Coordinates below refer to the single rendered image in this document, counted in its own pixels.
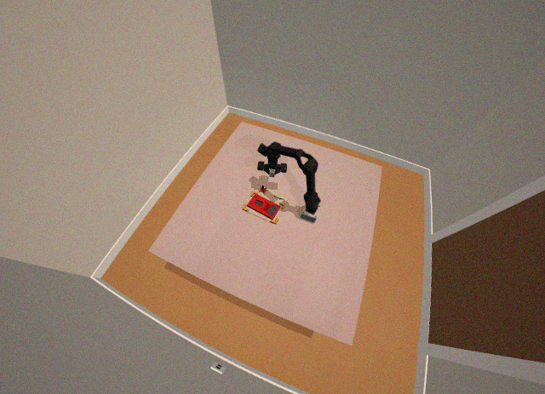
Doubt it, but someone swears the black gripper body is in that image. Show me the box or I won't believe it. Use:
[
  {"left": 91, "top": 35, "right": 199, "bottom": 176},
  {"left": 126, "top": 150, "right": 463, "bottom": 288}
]
[{"left": 257, "top": 161, "right": 287, "bottom": 173}]

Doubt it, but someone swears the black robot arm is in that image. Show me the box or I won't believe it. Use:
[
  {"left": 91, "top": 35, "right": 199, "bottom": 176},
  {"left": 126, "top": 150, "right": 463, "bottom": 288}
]
[{"left": 257, "top": 141, "right": 321, "bottom": 215}]

